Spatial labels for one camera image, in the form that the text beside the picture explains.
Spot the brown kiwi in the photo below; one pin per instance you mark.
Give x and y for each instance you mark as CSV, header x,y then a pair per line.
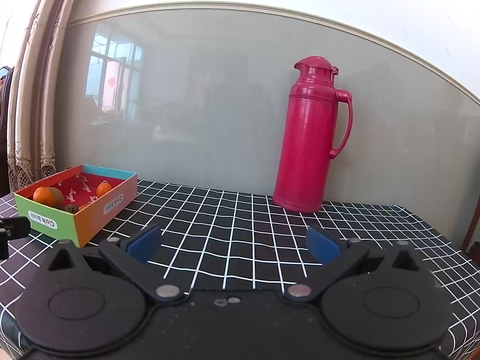
x,y
57,194

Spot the dark wrinkled walnut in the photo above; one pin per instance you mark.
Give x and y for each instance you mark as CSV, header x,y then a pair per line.
x,y
70,208

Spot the large mandarin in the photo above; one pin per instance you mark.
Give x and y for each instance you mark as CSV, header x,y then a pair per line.
x,y
42,195

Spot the colourful cardboard box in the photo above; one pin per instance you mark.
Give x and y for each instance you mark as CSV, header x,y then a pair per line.
x,y
93,213

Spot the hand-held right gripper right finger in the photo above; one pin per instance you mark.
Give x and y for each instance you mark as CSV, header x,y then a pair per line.
x,y
323,248

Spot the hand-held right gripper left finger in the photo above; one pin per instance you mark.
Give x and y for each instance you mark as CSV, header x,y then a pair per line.
x,y
142,246

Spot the beige lace-hem curtain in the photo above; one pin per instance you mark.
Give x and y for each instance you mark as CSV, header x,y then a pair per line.
x,y
37,120

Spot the pink thermos jug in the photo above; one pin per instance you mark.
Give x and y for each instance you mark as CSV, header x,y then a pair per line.
x,y
303,146

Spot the wooden chair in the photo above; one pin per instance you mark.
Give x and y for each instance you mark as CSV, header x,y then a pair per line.
x,y
472,228

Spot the black white-grid tablecloth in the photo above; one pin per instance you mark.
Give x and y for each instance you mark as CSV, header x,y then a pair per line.
x,y
232,217

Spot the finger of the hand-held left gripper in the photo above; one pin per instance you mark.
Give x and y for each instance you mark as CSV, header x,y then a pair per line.
x,y
15,228

